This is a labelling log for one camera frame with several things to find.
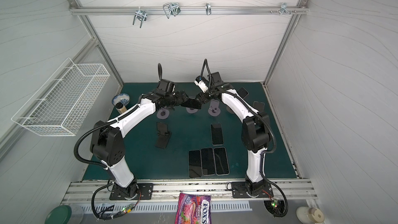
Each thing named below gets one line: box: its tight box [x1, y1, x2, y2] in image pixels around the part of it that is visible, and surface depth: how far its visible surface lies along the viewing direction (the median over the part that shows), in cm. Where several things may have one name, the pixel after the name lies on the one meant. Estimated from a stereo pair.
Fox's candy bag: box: [174, 192, 212, 224], surface depth 69 cm
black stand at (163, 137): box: [154, 121, 173, 149], surface depth 90 cm
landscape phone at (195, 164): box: [188, 149, 203, 179], surface depth 85 cm
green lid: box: [44, 204, 73, 224], surface depth 61 cm
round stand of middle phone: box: [185, 107, 199, 114], surface depth 106 cm
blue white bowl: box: [111, 92, 131, 106], surface depth 110 cm
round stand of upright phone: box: [207, 99, 221, 117], surface depth 103 cm
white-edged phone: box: [213, 146, 231, 176], surface depth 84 cm
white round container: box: [295, 206, 325, 224], surface depth 62 cm
